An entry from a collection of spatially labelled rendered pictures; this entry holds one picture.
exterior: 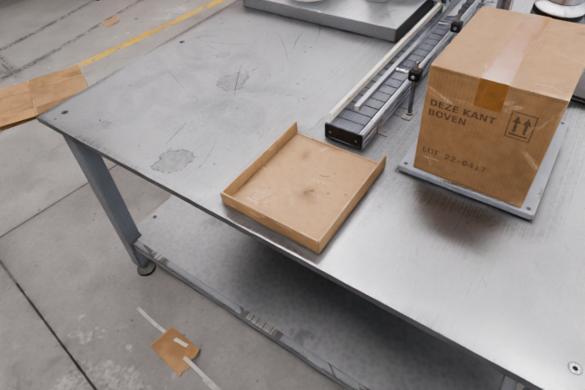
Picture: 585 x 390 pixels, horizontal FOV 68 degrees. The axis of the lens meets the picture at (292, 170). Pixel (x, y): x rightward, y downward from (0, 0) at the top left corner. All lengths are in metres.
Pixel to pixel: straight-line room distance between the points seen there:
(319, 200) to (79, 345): 1.25
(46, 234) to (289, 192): 1.59
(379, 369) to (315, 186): 0.66
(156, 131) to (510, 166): 0.89
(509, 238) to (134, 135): 0.96
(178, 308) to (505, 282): 1.30
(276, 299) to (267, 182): 0.62
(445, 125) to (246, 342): 1.13
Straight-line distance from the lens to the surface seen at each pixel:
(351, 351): 1.46
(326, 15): 1.67
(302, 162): 1.07
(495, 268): 0.93
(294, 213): 0.96
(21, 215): 2.55
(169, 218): 1.86
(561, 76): 0.92
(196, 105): 1.33
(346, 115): 1.14
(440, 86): 0.90
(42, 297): 2.15
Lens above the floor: 1.56
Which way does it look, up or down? 44 degrees down
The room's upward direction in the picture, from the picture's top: 5 degrees counter-clockwise
